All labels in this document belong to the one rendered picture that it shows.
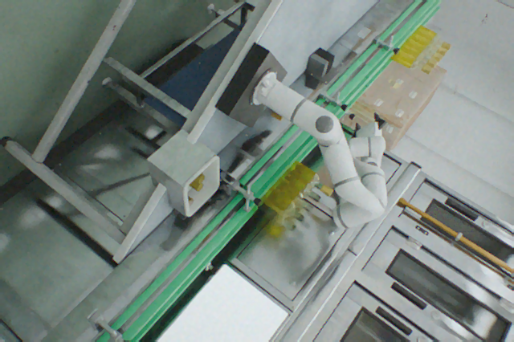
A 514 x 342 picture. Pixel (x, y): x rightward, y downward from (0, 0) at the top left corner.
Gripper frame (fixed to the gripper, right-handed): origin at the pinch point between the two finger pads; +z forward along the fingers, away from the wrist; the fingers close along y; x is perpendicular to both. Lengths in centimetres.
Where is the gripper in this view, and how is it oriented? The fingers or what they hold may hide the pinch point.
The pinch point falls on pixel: (367, 120)
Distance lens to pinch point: 206.6
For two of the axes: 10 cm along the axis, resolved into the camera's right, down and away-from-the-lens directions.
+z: 1.1, -7.1, 7.0
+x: -6.7, -5.7, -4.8
